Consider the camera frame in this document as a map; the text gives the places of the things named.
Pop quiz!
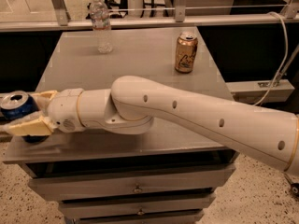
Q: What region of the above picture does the grey drawer cabinet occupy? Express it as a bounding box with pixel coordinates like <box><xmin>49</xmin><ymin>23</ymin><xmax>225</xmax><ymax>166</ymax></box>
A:
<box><xmin>4</xmin><ymin>28</ymin><xmax>235</xmax><ymax>224</ymax></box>

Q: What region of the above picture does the metal railing frame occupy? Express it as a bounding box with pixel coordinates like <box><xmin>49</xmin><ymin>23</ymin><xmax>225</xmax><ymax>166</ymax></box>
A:
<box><xmin>0</xmin><ymin>0</ymin><xmax>298</xmax><ymax>32</ymax></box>

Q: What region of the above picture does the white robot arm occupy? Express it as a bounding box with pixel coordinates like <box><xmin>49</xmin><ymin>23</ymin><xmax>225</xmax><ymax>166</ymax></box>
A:
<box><xmin>1</xmin><ymin>76</ymin><xmax>299</xmax><ymax>175</ymax></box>

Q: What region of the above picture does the top grey drawer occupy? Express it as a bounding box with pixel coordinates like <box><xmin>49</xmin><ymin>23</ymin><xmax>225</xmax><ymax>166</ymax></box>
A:
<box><xmin>29</xmin><ymin>163</ymin><xmax>235</xmax><ymax>201</ymax></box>

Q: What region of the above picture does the grey drawer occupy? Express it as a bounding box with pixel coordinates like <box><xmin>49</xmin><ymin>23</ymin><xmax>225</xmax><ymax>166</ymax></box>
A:
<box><xmin>59</xmin><ymin>193</ymin><xmax>215</xmax><ymax>218</ymax></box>
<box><xmin>75</xmin><ymin>209</ymin><xmax>204</xmax><ymax>224</ymax></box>
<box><xmin>29</xmin><ymin>163</ymin><xmax>235</xmax><ymax>201</ymax></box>

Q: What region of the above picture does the clear plastic water bottle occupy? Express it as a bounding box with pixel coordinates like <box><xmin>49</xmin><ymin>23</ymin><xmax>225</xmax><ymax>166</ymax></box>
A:
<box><xmin>89</xmin><ymin>0</ymin><xmax>113</xmax><ymax>54</ymax></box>

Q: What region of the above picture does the bottom grey drawer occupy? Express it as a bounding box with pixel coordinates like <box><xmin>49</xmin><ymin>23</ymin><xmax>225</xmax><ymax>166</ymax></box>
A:
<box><xmin>75</xmin><ymin>209</ymin><xmax>204</xmax><ymax>224</ymax></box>

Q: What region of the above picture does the gold orange soda can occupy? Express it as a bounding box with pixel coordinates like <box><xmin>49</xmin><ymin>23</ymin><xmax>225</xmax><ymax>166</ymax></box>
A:
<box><xmin>175</xmin><ymin>32</ymin><xmax>198</xmax><ymax>73</ymax></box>

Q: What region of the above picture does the middle grey drawer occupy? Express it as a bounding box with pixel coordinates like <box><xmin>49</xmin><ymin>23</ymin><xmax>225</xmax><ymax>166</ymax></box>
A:
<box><xmin>59</xmin><ymin>193</ymin><xmax>215</xmax><ymax>218</ymax></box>

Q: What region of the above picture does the white cable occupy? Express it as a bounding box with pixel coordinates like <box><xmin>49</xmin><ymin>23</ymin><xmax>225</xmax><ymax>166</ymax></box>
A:
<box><xmin>253</xmin><ymin>11</ymin><xmax>289</xmax><ymax>106</ymax></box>

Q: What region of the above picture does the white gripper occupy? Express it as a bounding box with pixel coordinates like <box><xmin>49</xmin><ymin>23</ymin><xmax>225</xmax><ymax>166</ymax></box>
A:
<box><xmin>6</xmin><ymin>89</ymin><xmax>85</xmax><ymax>136</ymax></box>

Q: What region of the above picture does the blue pepsi can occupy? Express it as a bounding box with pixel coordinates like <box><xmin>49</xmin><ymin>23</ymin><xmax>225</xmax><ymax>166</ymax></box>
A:
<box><xmin>0</xmin><ymin>91</ymin><xmax>48</xmax><ymax>144</ymax></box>

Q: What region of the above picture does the black caster wheel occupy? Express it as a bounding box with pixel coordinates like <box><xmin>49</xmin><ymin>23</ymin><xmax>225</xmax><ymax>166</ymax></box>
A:
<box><xmin>284</xmin><ymin>173</ymin><xmax>299</xmax><ymax>197</ymax></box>

